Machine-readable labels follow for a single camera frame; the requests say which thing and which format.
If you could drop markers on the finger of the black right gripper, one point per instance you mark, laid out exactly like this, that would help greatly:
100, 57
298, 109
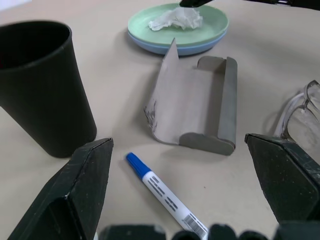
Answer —
193, 2

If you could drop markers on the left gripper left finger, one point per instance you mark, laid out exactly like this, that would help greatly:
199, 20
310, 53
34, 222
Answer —
75, 195

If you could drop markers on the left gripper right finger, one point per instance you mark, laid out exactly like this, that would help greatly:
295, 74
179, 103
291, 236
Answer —
287, 180

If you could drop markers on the white tissue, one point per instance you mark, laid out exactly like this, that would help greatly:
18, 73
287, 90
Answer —
180, 18

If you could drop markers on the black plastic cup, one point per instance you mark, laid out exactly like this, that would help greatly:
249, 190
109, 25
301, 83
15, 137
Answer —
50, 100

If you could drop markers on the grey open glasses case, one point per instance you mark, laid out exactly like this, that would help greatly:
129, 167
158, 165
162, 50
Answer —
180, 100

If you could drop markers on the green plate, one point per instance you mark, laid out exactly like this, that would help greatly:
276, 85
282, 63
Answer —
215, 27

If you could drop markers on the blue plate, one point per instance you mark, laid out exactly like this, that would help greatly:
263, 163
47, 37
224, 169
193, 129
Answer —
150, 46

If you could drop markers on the blue capped white marker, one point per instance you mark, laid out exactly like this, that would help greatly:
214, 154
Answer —
160, 186

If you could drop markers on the dark object at edge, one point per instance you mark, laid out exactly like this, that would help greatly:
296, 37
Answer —
307, 3

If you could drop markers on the clear frame glasses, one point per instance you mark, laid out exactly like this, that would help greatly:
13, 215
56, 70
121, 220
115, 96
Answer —
283, 122

